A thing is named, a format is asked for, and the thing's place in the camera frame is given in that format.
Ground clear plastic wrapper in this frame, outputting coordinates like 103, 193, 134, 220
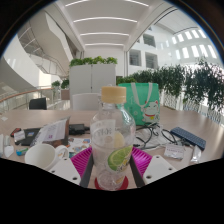
190, 144, 203, 164

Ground small red and black box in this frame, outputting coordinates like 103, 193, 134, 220
9, 127, 22, 138

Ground brown planter with green plants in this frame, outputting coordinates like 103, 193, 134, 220
50, 78, 71, 101

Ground white cup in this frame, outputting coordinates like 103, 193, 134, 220
24, 143, 70, 172

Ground clear bottle with lime label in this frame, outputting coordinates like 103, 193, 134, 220
90, 86, 137, 192

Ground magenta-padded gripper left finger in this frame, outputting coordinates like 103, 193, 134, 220
47, 145, 96, 189

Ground green plants atop cabinet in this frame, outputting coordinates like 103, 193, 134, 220
69, 55, 119, 68

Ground white cabinet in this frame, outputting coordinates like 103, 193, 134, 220
68, 63, 118, 103

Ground blue marker pen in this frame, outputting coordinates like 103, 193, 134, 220
15, 147, 29, 157

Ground dark blue keyboard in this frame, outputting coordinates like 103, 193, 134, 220
169, 126, 207, 151

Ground tablet with printed sheet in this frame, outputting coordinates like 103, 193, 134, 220
33, 116, 71, 148

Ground small grey-white computer mouse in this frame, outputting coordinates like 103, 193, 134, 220
3, 134, 12, 147

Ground black notebook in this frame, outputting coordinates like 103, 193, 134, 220
14, 127, 42, 147

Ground white plastic packet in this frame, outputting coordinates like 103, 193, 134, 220
163, 143, 186, 160

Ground green tote bag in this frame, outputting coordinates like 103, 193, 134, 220
117, 82, 161, 127

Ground black pouch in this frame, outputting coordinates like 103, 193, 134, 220
68, 123, 87, 136

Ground white chair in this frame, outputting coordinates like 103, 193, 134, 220
71, 92, 101, 112

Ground black chair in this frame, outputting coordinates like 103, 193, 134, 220
28, 97, 48, 111

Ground black cables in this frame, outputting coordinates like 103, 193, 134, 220
133, 122, 188, 151

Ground green hedge of plants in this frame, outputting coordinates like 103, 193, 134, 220
115, 58, 224, 124

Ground white printed card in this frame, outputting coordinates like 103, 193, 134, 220
68, 137, 92, 154

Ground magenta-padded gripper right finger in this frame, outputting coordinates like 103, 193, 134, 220
129, 145, 178, 189

